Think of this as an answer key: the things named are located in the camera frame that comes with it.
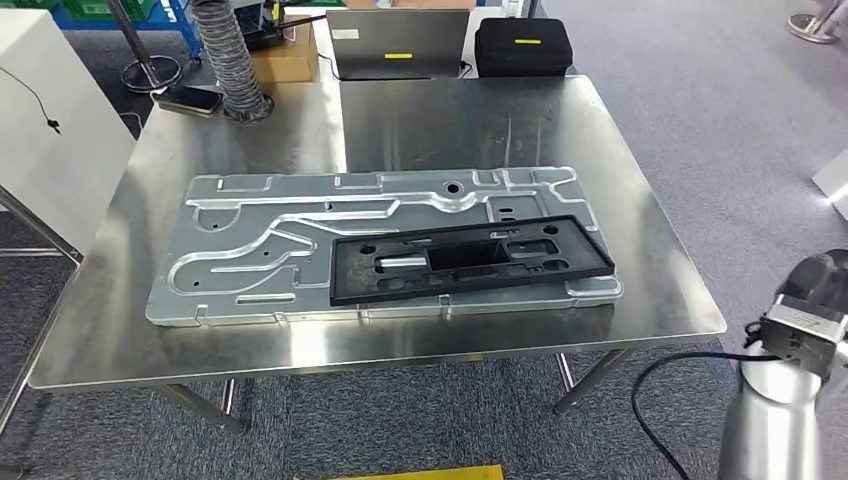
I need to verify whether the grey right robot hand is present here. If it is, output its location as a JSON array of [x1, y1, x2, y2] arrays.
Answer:
[[773, 248, 848, 319]]

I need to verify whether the black plastic plate frame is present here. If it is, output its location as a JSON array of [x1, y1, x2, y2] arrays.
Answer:
[[329, 214, 617, 308]]

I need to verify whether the stainless steel workbench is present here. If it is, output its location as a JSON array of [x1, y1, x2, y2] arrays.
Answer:
[[26, 74, 729, 437]]

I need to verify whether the white lit plinth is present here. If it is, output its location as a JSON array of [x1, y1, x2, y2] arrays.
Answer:
[[811, 148, 848, 221]]

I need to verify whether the chrome stanchion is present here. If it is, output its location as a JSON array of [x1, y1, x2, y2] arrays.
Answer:
[[105, 0, 184, 95], [785, 0, 848, 46]]

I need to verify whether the black carry case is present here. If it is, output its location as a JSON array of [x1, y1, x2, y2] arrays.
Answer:
[[473, 16, 575, 79]]

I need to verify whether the grey laptop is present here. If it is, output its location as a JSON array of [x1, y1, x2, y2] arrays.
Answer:
[[325, 8, 472, 83]]

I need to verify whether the aluminium machined plate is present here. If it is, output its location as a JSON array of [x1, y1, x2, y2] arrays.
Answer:
[[144, 165, 626, 330]]

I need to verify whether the brown cardboard box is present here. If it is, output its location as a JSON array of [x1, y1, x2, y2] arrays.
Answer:
[[247, 16, 321, 86]]

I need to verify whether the black electronic device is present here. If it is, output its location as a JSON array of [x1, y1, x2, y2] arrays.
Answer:
[[234, 0, 330, 52]]

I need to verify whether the blue storage rack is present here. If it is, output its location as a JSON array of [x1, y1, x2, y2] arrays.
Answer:
[[52, 0, 204, 62]]

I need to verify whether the white cabinet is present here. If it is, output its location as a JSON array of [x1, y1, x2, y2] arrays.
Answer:
[[0, 9, 138, 257]]

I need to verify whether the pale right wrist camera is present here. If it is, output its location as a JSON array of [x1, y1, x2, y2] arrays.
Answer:
[[757, 294, 848, 380]]

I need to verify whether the black camera cable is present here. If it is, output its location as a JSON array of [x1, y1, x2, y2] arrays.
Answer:
[[629, 321, 784, 480]]

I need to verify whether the grey corrugated hose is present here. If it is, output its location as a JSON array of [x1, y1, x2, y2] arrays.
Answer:
[[190, 0, 276, 126]]

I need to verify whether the thin black hanging cable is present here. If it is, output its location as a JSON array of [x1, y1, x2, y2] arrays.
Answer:
[[0, 66, 63, 136]]

